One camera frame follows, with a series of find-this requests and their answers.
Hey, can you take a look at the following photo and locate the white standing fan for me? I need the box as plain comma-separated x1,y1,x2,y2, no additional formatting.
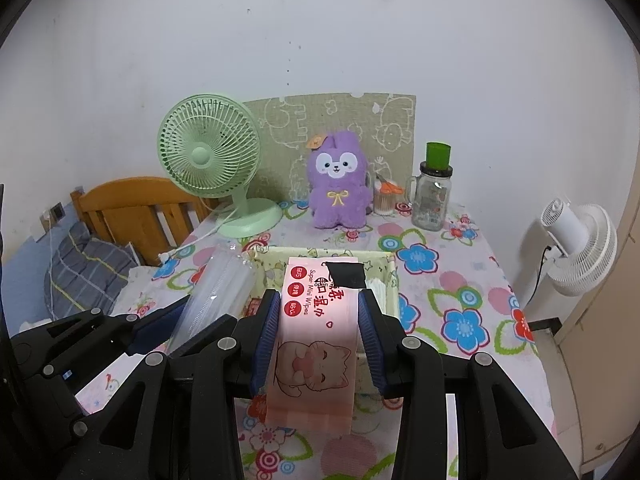
527,197,618,321

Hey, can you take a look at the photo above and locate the purple plush toy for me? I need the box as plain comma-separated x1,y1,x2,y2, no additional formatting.
306,130,373,230

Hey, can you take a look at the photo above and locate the pink wipes pack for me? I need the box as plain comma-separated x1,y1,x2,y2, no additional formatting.
262,255,365,433

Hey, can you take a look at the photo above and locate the white fan cable with plug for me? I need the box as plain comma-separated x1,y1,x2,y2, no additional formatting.
159,207,236,263

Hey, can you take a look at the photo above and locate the green cartoon board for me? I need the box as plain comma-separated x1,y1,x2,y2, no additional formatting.
243,91,417,221

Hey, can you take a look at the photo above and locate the beige wooden door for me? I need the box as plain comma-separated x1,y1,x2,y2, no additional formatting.
550,160,640,466

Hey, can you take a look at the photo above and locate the blue bed sheet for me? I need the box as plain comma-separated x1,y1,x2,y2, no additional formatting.
0,210,81,336

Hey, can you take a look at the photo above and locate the glass jar with green lid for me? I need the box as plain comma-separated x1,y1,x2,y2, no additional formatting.
406,142,453,232

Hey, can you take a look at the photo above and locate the yellow cartoon storage box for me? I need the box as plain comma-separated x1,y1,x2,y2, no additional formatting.
247,246,402,403

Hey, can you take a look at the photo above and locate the green desk fan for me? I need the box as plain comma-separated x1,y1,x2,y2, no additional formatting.
156,92,285,238

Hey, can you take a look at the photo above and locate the clear plastic packet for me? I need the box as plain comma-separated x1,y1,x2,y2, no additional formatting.
165,240,258,356

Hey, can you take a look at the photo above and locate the small toothpick jar orange lid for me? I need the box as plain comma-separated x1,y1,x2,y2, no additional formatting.
370,172,405,217

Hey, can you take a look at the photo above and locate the wooden bed headboard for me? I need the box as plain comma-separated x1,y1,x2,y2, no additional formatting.
70,176,221,266

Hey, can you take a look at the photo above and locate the grey plaid pillow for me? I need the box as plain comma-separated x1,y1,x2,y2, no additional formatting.
44,222,143,321

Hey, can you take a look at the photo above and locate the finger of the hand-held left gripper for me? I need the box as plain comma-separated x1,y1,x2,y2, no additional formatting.
47,297,191,357
167,314,238,361

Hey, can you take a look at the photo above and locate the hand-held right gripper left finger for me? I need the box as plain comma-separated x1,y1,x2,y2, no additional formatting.
65,289,282,480

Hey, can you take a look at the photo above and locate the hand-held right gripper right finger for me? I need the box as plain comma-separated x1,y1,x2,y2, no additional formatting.
356,290,576,480

